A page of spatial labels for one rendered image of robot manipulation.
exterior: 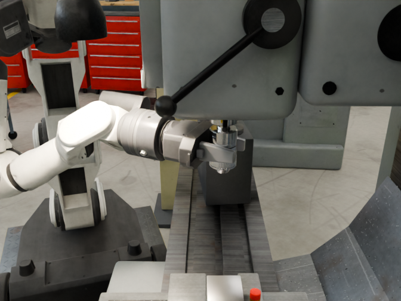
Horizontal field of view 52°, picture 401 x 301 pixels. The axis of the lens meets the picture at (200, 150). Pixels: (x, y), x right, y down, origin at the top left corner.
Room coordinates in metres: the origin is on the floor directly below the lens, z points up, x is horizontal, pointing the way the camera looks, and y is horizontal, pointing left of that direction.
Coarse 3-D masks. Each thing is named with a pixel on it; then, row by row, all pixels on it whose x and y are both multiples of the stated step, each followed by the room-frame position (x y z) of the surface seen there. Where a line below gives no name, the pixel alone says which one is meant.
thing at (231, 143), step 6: (210, 138) 0.63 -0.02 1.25; (216, 138) 0.62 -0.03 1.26; (234, 138) 0.63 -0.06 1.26; (216, 144) 0.62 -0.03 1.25; (222, 144) 0.62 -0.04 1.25; (228, 144) 0.62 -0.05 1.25; (234, 144) 0.63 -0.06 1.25; (210, 162) 0.63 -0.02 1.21; (216, 162) 0.62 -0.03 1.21; (222, 162) 0.62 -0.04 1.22; (234, 162) 0.63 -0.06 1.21; (216, 168) 0.62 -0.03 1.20; (222, 168) 0.62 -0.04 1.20; (228, 168) 0.62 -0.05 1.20
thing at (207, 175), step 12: (240, 120) 1.08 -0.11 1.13; (240, 132) 0.97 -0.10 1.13; (252, 144) 0.94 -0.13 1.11; (240, 156) 0.94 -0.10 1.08; (252, 156) 0.95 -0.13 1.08; (204, 168) 0.96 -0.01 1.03; (240, 168) 0.94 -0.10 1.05; (204, 180) 0.96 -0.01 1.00; (216, 180) 0.93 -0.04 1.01; (228, 180) 0.94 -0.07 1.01; (240, 180) 0.94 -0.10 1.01; (204, 192) 0.96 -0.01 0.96; (216, 192) 0.93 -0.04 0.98; (228, 192) 0.94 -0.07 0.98; (240, 192) 0.94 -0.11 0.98; (216, 204) 0.93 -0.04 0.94
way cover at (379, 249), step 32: (384, 192) 0.77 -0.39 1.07; (352, 224) 0.79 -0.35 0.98; (384, 224) 0.70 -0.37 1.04; (320, 256) 0.77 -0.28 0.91; (352, 256) 0.71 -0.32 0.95; (384, 256) 0.64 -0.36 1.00; (288, 288) 0.70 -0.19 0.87; (320, 288) 0.68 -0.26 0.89; (352, 288) 0.63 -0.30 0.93; (384, 288) 0.59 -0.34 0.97
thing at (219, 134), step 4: (212, 128) 0.64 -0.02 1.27; (216, 128) 0.64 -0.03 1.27; (232, 128) 0.64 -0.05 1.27; (236, 128) 0.64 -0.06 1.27; (212, 132) 0.63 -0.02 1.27; (216, 132) 0.62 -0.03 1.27; (220, 132) 0.62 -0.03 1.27; (228, 132) 0.62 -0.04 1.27; (232, 132) 0.62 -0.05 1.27; (236, 132) 0.63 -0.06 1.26; (216, 136) 0.62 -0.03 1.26; (220, 136) 0.62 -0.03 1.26; (224, 136) 0.62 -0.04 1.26; (228, 136) 0.62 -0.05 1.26; (232, 136) 0.62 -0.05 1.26
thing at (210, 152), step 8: (200, 144) 0.62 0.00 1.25; (208, 144) 0.62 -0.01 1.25; (200, 152) 0.62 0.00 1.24; (208, 152) 0.62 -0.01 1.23; (216, 152) 0.61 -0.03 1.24; (224, 152) 0.61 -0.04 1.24; (232, 152) 0.60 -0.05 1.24; (208, 160) 0.62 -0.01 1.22; (216, 160) 0.61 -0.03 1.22; (224, 160) 0.61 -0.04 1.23; (232, 160) 0.60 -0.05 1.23
